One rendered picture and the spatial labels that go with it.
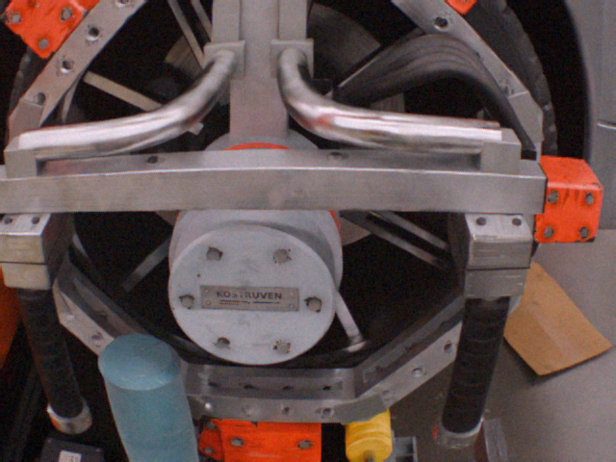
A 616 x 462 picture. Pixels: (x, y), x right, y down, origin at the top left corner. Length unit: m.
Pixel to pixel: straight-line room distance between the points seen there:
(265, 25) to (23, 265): 0.30
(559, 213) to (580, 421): 1.08
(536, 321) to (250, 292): 1.55
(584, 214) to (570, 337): 1.29
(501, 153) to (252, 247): 0.20
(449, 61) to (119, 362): 0.41
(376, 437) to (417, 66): 0.50
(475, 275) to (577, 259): 1.94
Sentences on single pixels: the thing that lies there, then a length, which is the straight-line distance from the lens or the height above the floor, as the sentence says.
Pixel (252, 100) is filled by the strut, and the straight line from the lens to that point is 0.70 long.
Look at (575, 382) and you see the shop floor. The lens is 1.91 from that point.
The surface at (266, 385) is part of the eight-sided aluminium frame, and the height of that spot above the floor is 0.61.
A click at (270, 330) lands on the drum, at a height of 0.82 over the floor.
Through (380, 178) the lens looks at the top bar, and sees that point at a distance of 0.51.
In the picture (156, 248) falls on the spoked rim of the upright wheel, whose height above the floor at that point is 0.75.
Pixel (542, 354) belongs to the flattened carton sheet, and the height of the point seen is 0.01.
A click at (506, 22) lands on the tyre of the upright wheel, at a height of 1.04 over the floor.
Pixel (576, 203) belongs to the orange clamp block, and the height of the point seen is 0.86.
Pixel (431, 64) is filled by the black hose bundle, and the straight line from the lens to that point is 0.55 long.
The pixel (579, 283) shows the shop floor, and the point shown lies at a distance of 2.32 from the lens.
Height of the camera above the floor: 1.19
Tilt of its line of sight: 29 degrees down
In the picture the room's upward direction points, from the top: straight up
